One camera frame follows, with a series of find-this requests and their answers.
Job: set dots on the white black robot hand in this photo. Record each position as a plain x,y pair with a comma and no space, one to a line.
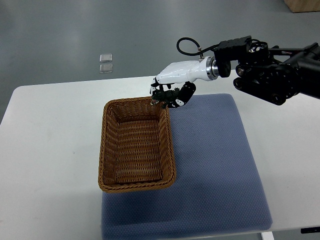
182,75

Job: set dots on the dark green toy crocodile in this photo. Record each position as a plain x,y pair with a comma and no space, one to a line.
167,97

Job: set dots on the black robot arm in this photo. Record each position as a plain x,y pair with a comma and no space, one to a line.
272,74

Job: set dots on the brown wicker basket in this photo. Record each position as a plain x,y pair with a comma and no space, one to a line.
136,147

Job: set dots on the upper clear floor plate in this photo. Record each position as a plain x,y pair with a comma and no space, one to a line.
106,57

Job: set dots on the wooden box corner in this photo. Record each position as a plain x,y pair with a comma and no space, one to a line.
303,6

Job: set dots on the blue quilted mat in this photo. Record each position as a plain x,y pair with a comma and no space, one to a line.
217,189

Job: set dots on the white table leg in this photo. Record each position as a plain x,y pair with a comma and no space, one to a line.
267,235

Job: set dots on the black table control panel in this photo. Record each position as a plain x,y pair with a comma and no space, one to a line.
310,230

